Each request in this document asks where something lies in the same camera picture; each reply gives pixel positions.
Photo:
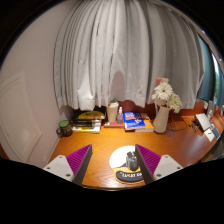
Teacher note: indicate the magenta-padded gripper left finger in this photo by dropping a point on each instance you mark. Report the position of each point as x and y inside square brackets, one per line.
[78, 160]

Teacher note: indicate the yellow and black book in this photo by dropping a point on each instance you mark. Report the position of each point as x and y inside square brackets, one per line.
[90, 115]

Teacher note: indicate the white yellow black mouse pad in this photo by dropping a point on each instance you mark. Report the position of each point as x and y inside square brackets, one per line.
[118, 156]

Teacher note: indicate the white ceramic jug vase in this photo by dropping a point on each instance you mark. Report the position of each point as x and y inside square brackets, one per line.
[161, 121]

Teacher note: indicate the white pleated curtain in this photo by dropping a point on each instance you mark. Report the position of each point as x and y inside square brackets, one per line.
[130, 50]

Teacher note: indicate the white and yellow book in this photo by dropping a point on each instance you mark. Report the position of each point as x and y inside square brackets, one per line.
[86, 129]

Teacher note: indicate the dark mug green inside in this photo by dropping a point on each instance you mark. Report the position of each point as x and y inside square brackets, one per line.
[65, 128]

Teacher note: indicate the teal curtain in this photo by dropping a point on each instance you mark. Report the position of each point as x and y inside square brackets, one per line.
[206, 70]

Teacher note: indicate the beige cylindrical container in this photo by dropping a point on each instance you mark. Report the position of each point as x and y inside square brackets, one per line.
[112, 113]

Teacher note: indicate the clear spray bottle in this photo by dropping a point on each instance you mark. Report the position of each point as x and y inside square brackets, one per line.
[120, 117]

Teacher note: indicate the silver laptop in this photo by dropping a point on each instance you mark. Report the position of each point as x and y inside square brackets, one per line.
[203, 121]

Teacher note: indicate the orange book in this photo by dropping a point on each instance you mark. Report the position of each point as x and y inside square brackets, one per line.
[148, 124]

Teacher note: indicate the blue book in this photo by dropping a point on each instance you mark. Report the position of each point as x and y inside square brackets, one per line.
[134, 120]

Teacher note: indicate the red-brown book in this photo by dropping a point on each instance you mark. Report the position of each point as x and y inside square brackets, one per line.
[111, 125]

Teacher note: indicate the white paper sheet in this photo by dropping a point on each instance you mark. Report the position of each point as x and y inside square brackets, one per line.
[209, 135]

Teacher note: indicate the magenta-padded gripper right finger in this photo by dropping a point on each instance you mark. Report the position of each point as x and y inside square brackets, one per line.
[150, 160]

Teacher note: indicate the grey black computer mouse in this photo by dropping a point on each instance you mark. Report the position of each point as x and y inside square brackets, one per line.
[131, 161]

